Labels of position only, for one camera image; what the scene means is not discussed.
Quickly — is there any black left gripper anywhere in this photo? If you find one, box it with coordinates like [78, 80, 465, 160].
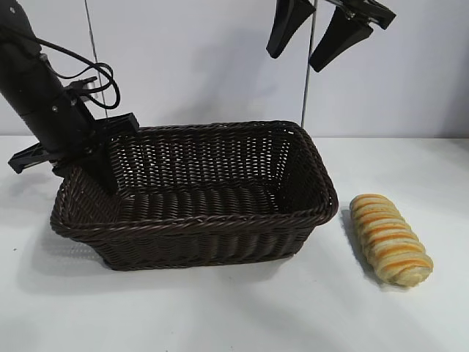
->
[8, 98, 141, 196]

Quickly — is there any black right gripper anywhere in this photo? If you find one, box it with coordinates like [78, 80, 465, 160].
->
[265, 0, 398, 73]

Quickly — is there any dark brown wicker basket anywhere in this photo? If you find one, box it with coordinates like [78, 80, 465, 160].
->
[48, 120, 339, 272]

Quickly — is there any long striped bread loaf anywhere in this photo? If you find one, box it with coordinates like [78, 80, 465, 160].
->
[348, 193, 435, 287]

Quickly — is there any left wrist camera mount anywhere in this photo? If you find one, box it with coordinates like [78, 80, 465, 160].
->
[54, 75, 100, 111]

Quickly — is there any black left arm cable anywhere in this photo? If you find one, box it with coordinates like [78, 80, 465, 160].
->
[34, 36, 122, 111]

